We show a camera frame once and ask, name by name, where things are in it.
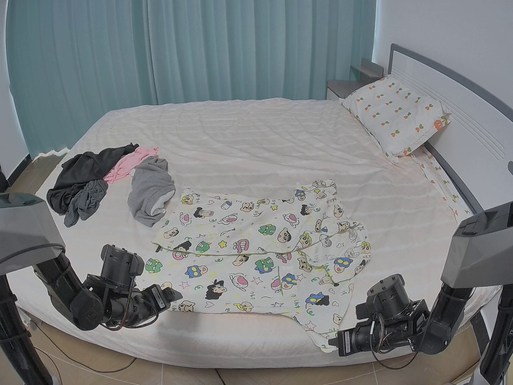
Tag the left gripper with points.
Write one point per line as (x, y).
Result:
(156, 299)

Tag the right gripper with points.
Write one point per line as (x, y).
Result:
(360, 341)

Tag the white printed pyjama top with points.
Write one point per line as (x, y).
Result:
(248, 247)

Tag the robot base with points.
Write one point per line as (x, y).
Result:
(469, 378)

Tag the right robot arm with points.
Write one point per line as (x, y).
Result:
(477, 247)

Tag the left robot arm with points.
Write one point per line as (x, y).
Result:
(32, 231)

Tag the grey sweater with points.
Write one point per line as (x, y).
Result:
(150, 191)

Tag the dark grey garment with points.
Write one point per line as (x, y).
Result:
(90, 203)

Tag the pink garment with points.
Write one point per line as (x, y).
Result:
(128, 165)

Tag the black garment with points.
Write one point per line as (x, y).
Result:
(92, 167)

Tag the bed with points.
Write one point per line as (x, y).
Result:
(260, 142)

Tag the white printed pillow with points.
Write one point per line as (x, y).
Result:
(396, 110)

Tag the grey bedside table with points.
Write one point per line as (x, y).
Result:
(348, 86)

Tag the blue-green curtain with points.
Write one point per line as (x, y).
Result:
(80, 34)
(260, 34)

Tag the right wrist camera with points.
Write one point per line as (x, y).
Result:
(364, 314)

